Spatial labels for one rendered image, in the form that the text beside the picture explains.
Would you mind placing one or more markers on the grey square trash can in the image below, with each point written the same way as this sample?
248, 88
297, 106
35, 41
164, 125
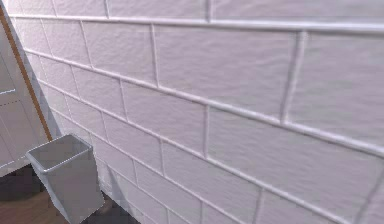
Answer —
71, 186

